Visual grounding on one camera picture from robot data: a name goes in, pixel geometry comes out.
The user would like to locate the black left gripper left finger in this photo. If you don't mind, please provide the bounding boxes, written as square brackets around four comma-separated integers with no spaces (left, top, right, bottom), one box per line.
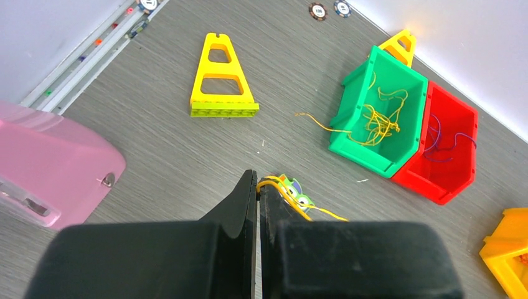
[25,169,257,298]

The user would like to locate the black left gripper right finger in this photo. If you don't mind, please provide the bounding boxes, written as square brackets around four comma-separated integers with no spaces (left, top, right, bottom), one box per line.
[258,181,464,298]

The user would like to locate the yellow cables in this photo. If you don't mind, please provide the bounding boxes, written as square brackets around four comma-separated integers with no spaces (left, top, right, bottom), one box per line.
[295,72,409,148]

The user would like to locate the purple cable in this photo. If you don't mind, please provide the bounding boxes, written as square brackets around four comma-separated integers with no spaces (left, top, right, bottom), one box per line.
[422,113,478,163]

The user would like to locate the green monster toy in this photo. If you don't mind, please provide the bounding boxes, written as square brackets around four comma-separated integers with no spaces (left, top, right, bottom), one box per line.
[278,174,314,212]

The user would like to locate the yellow triangular toy block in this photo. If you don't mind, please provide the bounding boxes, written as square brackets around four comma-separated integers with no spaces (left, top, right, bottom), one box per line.
[189,32,260,119]

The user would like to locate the green plastic bin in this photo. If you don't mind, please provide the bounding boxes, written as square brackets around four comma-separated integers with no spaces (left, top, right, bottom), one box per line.
[328,46,428,178]

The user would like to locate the red plastic bin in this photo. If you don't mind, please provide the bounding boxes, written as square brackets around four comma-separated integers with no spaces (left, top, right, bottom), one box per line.
[391,81,478,206]

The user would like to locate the pink toy toaster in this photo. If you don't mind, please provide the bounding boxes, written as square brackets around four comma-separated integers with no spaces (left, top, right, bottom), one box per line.
[1,102,126,230]

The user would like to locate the orange plastic bin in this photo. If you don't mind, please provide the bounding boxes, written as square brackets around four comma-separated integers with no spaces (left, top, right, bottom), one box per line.
[479,207,527,298]

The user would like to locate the brown poker chip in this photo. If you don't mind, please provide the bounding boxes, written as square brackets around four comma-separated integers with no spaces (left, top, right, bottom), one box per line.
[308,2,328,21]

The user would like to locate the blue poker chip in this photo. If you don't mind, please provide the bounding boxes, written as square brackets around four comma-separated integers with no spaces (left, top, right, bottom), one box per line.
[334,0,352,18]

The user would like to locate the poker chip by wall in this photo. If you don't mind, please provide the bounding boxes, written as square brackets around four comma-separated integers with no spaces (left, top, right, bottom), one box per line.
[126,19,149,39]

